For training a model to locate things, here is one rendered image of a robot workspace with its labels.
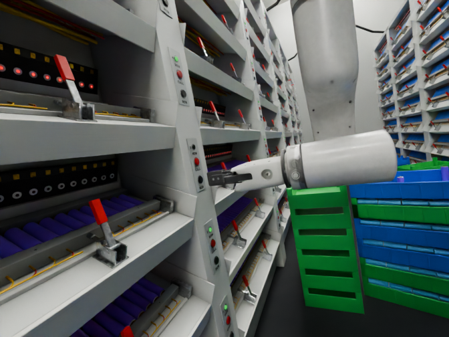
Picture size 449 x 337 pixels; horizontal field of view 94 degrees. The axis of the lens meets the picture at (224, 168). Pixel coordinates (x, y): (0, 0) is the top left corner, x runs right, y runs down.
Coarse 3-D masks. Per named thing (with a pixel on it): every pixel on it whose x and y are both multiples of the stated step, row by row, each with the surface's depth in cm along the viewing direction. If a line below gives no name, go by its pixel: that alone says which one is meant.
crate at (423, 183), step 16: (400, 176) 85; (416, 176) 82; (432, 176) 79; (352, 192) 80; (368, 192) 77; (384, 192) 73; (400, 192) 70; (416, 192) 68; (432, 192) 65; (448, 192) 63
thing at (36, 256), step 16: (144, 208) 41; (96, 224) 33; (112, 224) 35; (128, 224) 38; (64, 240) 29; (80, 240) 30; (16, 256) 25; (32, 256) 25; (48, 256) 27; (0, 272) 23; (16, 272) 24
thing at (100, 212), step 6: (90, 204) 29; (96, 204) 29; (96, 210) 29; (102, 210) 30; (96, 216) 29; (102, 216) 30; (102, 222) 29; (102, 228) 29; (108, 228) 30; (108, 234) 29; (108, 240) 29; (114, 240) 30; (108, 246) 29
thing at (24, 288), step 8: (160, 216) 43; (144, 224) 39; (128, 232) 36; (120, 240) 34; (80, 256) 29; (88, 256) 29; (64, 264) 27; (72, 264) 27; (48, 272) 25; (56, 272) 26; (32, 280) 24; (40, 280) 24; (24, 288) 23; (8, 296) 22; (16, 296) 22; (0, 304) 21
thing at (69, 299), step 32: (96, 192) 44; (160, 192) 48; (160, 224) 41; (192, 224) 45; (64, 256) 29; (160, 256) 37; (0, 288) 23; (32, 288) 24; (64, 288) 24; (96, 288) 25; (0, 320) 20; (32, 320) 20; (64, 320) 22
